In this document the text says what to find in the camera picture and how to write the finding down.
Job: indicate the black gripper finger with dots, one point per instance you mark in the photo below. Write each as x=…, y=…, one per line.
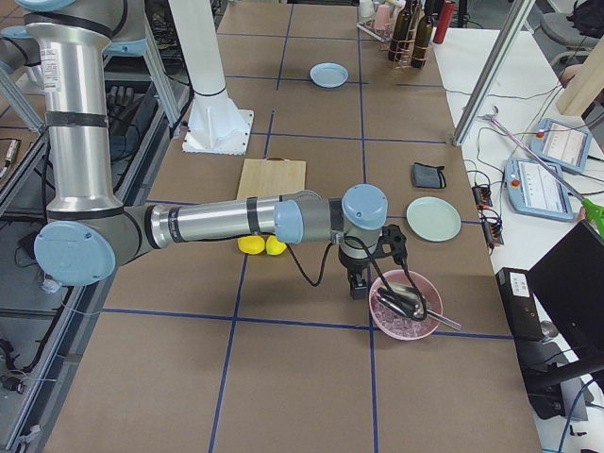
x=358, y=288

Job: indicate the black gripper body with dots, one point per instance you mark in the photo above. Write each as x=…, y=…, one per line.
x=352, y=268

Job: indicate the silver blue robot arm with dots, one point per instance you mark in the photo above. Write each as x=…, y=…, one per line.
x=90, y=232

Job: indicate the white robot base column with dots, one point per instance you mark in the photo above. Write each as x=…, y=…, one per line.
x=215, y=125

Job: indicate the light green plate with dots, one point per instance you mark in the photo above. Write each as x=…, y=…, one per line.
x=433, y=219

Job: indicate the light blue plate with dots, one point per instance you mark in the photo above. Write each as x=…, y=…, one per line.
x=328, y=75

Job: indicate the pink bowl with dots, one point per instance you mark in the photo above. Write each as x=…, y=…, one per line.
x=401, y=327

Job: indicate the metal scoop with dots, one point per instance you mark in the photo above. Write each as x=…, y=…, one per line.
x=409, y=302

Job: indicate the yellow lemon far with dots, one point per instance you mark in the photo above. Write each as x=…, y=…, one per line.
x=274, y=247

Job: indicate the yellow lemon near board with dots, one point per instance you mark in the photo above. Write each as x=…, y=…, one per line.
x=251, y=244

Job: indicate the grey folded cloth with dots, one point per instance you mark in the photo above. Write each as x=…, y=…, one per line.
x=428, y=176

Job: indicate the wooden cutting board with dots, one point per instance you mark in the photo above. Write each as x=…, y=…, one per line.
x=271, y=177

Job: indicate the black computer box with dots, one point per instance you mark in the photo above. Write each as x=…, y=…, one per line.
x=519, y=305

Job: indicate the teach pendant near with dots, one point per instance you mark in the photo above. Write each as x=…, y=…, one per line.
x=533, y=191

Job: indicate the teach pendant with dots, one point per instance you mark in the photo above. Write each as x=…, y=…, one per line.
x=533, y=191
x=560, y=143

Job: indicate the black monitor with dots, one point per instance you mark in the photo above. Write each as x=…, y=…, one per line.
x=568, y=283

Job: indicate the teach pendant far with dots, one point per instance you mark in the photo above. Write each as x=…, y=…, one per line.
x=560, y=143

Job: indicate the dark wine bottle back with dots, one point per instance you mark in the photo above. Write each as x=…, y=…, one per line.
x=401, y=29

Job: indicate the dark wine bottle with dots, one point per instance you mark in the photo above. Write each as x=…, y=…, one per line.
x=422, y=36
x=401, y=29

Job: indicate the dark wine bottle front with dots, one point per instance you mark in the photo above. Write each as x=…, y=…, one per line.
x=422, y=36

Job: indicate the pink cup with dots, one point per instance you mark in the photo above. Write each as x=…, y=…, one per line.
x=382, y=19

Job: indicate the red bottle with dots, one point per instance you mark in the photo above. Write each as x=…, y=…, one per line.
x=444, y=20

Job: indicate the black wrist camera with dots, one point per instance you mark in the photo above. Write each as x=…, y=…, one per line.
x=393, y=244

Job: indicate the copper wire bottle rack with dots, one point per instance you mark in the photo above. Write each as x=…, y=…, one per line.
x=407, y=50

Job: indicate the aluminium frame post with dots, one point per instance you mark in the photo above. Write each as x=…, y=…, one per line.
x=502, y=47

